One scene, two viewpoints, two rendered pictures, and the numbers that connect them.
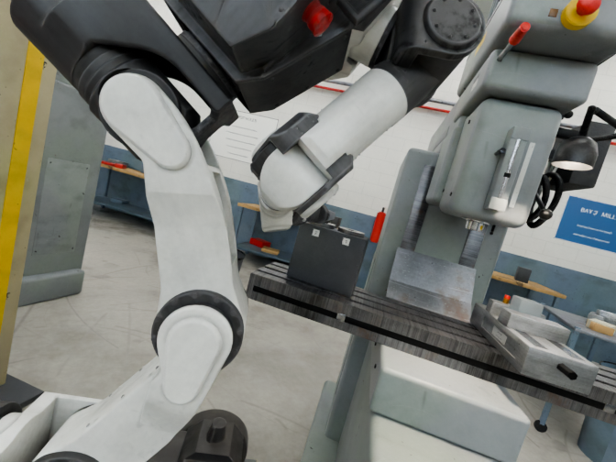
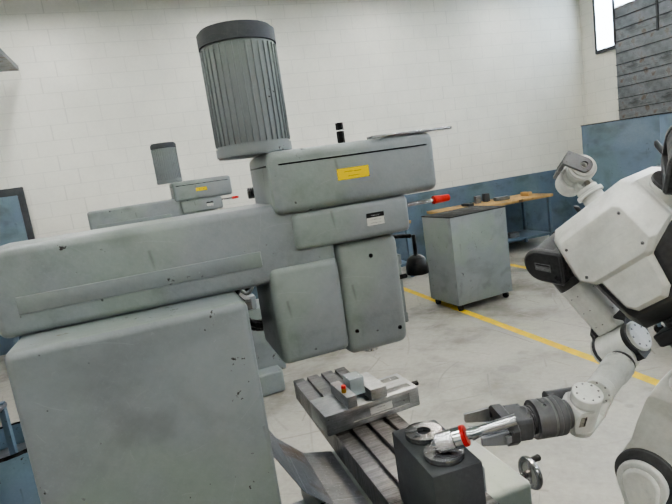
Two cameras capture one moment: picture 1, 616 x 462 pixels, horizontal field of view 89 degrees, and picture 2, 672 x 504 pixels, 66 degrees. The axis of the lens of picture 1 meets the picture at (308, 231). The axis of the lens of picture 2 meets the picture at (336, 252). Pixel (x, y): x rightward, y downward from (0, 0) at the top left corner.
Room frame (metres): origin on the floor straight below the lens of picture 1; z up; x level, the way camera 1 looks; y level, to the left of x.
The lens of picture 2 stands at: (1.73, 0.80, 1.83)
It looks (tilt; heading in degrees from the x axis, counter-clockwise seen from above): 9 degrees down; 240
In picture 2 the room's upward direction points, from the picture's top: 8 degrees counter-clockwise
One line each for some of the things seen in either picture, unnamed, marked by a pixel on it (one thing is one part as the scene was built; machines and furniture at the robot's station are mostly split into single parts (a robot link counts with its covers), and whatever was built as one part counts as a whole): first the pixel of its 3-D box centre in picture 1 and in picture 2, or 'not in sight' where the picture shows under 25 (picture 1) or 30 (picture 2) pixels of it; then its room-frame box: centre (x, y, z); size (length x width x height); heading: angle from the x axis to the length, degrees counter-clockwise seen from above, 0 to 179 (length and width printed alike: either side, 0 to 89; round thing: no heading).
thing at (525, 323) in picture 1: (532, 324); (369, 385); (0.84, -0.66, 1.07); 0.15 x 0.06 x 0.04; 82
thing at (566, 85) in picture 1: (511, 99); (338, 220); (0.97, -0.48, 1.68); 0.34 x 0.24 x 0.10; 169
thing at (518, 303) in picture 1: (524, 309); (353, 383); (0.89, -0.67, 1.10); 0.06 x 0.05 x 0.06; 82
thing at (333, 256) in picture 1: (329, 254); (437, 479); (1.03, -0.09, 1.08); 0.22 x 0.12 x 0.20; 76
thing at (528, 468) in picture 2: not in sight; (522, 476); (0.44, -0.37, 0.68); 0.16 x 0.12 x 0.12; 169
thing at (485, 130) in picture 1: (493, 167); (360, 288); (0.93, -0.47, 1.47); 0.21 x 0.19 x 0.32; 79
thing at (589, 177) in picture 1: (576, 159); not in sight; (1.16, -0.86, 1.62); 0.20 x 0.09 x 0.21; 169
